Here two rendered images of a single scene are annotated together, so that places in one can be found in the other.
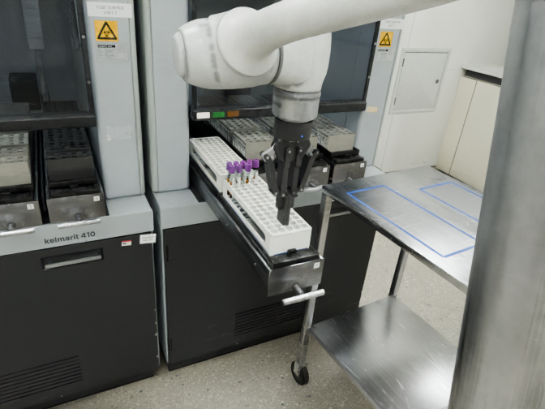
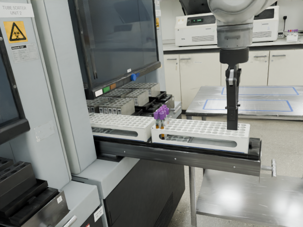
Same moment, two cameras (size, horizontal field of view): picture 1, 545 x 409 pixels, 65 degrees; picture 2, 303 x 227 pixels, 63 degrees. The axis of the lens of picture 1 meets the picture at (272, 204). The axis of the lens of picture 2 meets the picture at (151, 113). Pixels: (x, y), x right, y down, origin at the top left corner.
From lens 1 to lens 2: 0.72 m
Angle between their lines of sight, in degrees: 34
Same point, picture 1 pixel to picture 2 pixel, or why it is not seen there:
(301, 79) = not seen: hidden behind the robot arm
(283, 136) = (241, 61)
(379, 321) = (218, 183)
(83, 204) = (50, 211)
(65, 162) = (8, 182)
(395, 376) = (257, 203)
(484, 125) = not seen: hidden behind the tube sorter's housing
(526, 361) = not seen: outside the picture
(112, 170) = (46, 169)
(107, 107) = (30, 109)
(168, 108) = (73, 95)
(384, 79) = (160, 46)
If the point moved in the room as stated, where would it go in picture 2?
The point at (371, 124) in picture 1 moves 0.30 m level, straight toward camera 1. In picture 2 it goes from (162, 75) to (191, 83)
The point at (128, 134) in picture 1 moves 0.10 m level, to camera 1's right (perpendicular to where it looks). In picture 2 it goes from (52, 129) to (85, 119)
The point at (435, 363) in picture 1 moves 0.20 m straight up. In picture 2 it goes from (260, 185) to (263, 154)
